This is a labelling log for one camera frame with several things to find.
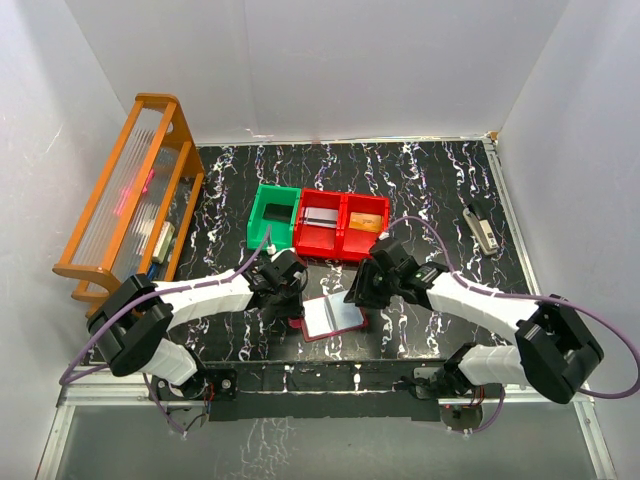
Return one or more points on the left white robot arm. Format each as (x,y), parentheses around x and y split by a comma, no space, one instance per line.
(140,314)

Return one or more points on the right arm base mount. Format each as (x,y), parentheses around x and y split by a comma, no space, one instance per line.
(466,418)

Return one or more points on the orange card in bin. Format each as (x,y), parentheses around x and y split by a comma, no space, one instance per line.
(366,222)

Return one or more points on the beige box in rack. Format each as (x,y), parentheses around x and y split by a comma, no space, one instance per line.
(163,242)

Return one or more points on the red bin left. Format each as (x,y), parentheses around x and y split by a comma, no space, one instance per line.
(317,242)

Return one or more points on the grey striped card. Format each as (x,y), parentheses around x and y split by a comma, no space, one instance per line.
(320,217)

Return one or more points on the red bin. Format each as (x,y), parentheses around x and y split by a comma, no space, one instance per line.
(355,245)
(317,242)

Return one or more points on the orange wooden rack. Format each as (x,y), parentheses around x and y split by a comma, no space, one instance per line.
(153,174)

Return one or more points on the black grey stapler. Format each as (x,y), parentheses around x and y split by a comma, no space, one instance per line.
(478,222)

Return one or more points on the red bin right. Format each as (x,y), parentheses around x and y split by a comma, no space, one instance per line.
(355,245)

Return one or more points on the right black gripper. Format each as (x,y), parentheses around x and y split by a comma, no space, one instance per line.
(363,288)

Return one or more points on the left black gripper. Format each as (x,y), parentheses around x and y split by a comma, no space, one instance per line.
(281,301)

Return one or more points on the red leather card holder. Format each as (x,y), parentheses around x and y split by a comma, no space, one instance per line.
(328,316)

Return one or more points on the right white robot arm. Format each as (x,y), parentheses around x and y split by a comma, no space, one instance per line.
(548,346)

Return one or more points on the green plastic bin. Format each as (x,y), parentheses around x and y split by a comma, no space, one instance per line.
(274,207)

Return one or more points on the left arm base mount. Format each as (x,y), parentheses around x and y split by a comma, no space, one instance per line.
(206,387)

